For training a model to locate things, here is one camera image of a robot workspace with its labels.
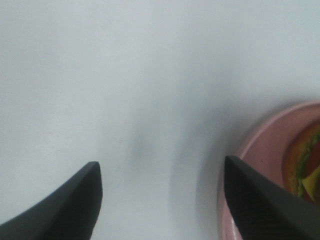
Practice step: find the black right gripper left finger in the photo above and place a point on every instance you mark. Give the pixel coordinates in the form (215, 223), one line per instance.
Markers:
(69, 213)

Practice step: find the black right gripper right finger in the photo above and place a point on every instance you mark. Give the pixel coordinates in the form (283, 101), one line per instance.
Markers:
(262, 210)

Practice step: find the burger with sesame-free bun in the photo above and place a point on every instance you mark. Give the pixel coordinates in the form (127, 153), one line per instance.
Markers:
(301, 165)

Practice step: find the pink round plate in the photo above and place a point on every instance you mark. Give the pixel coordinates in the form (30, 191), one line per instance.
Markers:
(264, 151)

